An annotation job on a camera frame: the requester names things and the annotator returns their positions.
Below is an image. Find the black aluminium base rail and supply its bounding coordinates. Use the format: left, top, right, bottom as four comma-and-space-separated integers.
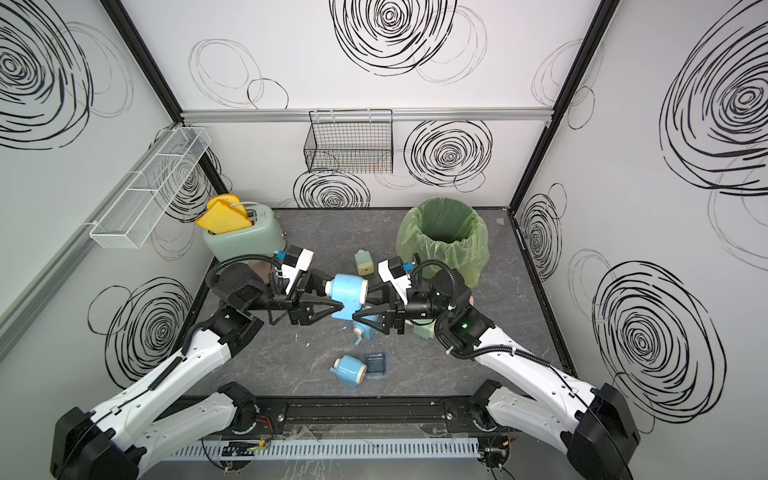
161, 394, 604, 436

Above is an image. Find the yellow toy toast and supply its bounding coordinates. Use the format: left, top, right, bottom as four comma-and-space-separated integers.
195, 194, 253, 235

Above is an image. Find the blue sharpener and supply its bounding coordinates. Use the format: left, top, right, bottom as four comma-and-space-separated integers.
353, 322, 376, 345
330, 355, 367, 387
325, 274, 368, 321

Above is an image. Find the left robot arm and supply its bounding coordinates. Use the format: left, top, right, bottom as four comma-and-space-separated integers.
50, 250, 365, 479

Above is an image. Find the grey slotted cable duct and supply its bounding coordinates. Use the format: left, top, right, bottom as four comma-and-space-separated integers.
168, 438, 481, 463

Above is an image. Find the mint green toaster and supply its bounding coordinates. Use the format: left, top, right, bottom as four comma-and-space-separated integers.
202, 204, 287, 261

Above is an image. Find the green cream pencil sharpener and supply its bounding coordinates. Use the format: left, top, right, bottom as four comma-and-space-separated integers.
411, 321, 435, 340

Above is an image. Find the white mesh wall shelf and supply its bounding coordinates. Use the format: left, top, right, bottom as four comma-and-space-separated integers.
89, 126, 210, 249

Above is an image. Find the bin with green bag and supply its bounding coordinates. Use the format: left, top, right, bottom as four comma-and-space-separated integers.
395, 197, 490, 288

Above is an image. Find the yellow green pencil sharpener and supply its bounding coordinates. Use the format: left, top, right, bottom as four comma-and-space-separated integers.
354, 249, 375, 277

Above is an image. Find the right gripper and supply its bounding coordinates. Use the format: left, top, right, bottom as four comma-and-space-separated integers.
356, 280, 454, 336

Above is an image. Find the black wire basket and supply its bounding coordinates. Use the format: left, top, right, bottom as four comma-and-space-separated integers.
303, 109, 394, 174

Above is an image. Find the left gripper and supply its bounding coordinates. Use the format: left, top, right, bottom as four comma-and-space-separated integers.
246, 272, 346, 330

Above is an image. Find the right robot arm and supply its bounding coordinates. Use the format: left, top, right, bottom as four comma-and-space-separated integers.
342, 264, 641, 479

